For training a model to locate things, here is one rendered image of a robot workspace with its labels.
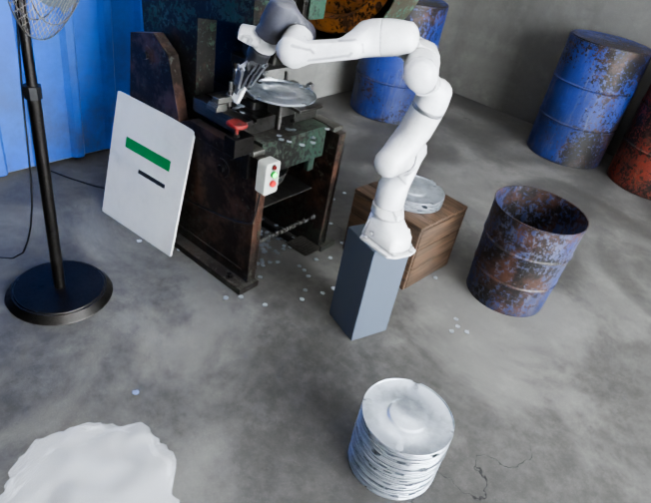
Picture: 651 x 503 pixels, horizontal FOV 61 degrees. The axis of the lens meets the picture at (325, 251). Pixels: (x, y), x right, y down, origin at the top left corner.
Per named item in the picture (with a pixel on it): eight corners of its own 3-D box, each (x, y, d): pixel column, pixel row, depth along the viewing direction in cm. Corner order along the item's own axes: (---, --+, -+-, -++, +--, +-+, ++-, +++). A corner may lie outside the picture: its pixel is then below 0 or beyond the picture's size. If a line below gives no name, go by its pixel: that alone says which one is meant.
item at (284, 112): (319, 135, 229) (324, 104, 222) (296, 142, 220) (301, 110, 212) (276, 114, 241) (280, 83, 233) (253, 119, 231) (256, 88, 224)
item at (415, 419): (458, 398, 180) (459, 396, 179) (446, 471, 156) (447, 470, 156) (373, 368, 185) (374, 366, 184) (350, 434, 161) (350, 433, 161)
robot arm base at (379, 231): (423, 252, 206) (433, 222, 198) (383, 262, 197) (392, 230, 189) (388, 222, 221) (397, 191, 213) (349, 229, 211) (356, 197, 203)
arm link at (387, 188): (417, 198, 210) (435, 138, 196) (393, 215, 197) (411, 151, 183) (392, 187, 215) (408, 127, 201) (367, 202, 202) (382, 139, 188)
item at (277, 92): (230, 86, 222) (231, 84, 221) (280, 77, 242) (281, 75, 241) (282, 112, 208) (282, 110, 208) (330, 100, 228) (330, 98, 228)
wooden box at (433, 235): (447, 263, 284) (468, 206, 265) (402, 290, 260) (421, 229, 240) (388, 227, 305) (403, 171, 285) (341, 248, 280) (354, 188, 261)
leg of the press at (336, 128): (333, 245, 282) (370, 69, 232) (320, 252, 275) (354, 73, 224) (216, 172, 325) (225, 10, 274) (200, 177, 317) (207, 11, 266)
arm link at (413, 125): (447, 115, 182) (422, 127, 169) (413, 173, 199) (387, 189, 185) (421, 96, 185) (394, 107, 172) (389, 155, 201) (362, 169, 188)
